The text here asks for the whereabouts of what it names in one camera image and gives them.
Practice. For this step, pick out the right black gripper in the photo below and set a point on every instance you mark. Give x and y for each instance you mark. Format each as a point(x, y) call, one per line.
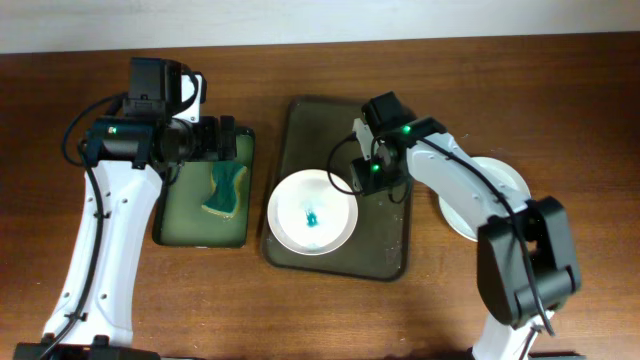
point(364, 181)

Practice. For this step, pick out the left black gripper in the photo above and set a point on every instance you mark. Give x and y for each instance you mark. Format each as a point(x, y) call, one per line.
point(211, 151)

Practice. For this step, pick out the green and yellow sponge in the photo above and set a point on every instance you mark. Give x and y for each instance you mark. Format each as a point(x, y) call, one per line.
point(226, 178)

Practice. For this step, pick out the pinkish white plate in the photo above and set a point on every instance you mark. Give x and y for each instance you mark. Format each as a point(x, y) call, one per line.
point(309, 215)

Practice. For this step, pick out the pale grey plate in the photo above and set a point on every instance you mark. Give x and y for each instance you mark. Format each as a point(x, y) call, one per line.
point(500, 170)

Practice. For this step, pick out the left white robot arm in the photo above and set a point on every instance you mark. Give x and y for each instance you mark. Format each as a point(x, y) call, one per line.
point(130, 156)

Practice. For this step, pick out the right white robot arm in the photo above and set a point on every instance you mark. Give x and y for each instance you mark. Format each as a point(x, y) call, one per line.
point(526, 259)

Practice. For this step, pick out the large dark serving tray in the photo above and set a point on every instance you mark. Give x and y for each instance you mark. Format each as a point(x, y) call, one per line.
point(378, 248)

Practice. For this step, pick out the small black water tray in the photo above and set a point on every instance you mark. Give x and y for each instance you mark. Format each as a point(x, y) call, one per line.
point(181, 221)

